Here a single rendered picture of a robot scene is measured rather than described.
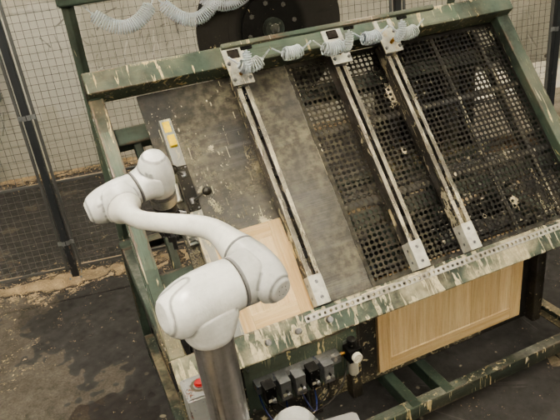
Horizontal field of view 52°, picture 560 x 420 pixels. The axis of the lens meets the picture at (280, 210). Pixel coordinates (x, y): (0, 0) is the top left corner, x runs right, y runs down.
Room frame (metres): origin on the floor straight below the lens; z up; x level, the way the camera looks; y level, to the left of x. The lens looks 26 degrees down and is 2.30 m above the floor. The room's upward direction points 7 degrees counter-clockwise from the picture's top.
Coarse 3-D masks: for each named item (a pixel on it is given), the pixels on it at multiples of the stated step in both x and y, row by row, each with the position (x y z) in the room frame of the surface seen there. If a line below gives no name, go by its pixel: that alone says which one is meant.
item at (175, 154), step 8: (168, 120) 2.39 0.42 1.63; (160, 128) 2.38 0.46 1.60; (176, 136) 2.35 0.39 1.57; (168, 144) 2.31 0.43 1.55; (168, 152) 2.31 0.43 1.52; (176, 152) 2.29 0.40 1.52; (176, 160) 2.27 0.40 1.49; (184, 160) 2.28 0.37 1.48; (176, 176) 2.25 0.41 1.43; (184, 200) 2.18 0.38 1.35; (200, 240) 2.06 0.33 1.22; (200, 248) 2.06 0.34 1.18; (208, 248) 2.04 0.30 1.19; (208, 256) 2.02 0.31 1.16; (216, 256) 2.02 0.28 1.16; (240, 328) 1.84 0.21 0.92
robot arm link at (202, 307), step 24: (216, 264) 1.17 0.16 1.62; (168, 288) 1.12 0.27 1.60; (192, 288) 1.10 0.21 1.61; (216, 288) 1.11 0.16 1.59; (240, 288) 1.13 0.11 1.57; (168, 312) 1.06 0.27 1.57; (192, 312) 1.06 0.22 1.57; (216, 312) 1.08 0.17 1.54; (192, 336) 1.07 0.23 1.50; (216, 336) 1.08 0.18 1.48; (216, 360) 1.09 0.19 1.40; (216, 384) 1.09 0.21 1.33; (240, 384) 1.12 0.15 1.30; (216, 408) 1.09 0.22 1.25; (240, 408) 1.10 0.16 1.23
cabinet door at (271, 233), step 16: (272, 224) 2.17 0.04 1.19; (272, 240) 2.13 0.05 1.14; (288, 256) 2.09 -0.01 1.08; (288, 272) 2.04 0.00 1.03; (304, 288) 2.01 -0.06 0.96; (256, 304) 1.94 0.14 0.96; (272, 304) 1.95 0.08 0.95; (288, 304) 1.95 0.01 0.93; (304, 304) 1.96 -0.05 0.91; (240, 320) 1.88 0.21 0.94; (256, 320) 1.89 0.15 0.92; (272, 320) 1.90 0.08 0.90
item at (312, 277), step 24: (240, 48) 2.46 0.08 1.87; (240, 72) 2.51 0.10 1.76; (240, 96) 2.49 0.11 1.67; (264, 144) 2.39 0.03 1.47; (264, 168) 2.31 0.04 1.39; (288, 192) 2.23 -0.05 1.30; (288, 216) 2.16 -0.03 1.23; (288, 240) 2.14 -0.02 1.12; (312, 264) 2.03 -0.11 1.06; (312, 288) 1.97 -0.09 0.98
